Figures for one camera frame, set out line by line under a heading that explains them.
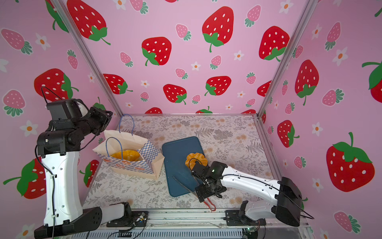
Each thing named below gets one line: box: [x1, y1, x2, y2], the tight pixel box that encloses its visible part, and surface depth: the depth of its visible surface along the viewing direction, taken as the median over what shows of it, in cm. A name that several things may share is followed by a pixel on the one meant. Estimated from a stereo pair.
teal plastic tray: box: [162, 136, 204, 198], surface depth 94 cm
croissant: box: [110, 149, 140, 162], surface depth 89 cm
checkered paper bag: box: [92, 129, 165, 180], surface depth 79 cm
